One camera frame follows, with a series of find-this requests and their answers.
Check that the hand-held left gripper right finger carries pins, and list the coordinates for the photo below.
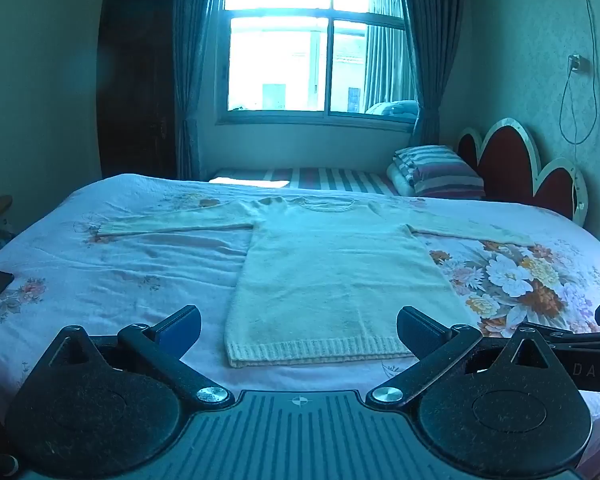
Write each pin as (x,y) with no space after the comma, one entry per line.
(417,332)

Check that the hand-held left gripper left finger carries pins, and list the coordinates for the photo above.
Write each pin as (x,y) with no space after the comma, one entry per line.
(180,332)

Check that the cream knit sweater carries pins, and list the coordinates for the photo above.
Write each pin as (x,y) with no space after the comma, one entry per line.
(330,280)

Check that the floral bed sheet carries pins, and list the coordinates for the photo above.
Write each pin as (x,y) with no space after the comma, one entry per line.
(130,270)

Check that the striped pillows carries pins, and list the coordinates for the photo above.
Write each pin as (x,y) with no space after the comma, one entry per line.
(437,172)

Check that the striped bed sheet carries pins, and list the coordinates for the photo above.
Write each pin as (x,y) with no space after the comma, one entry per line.
(325,179)

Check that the red and white headboard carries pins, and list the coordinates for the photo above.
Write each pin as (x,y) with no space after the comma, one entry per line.
(510,160)

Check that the blue bundled quilt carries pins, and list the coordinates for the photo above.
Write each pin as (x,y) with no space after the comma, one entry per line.
(395,110)

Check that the dark wooden door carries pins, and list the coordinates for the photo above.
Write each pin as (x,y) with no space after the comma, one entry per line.
(137,85)

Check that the blue curtain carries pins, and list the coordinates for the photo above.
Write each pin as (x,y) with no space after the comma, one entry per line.
(432,50)
(192,60)

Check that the window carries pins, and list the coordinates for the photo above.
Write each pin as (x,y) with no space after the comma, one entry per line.
(280,60)

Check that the wall socket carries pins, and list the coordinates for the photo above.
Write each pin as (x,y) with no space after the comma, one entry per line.
(577,63)

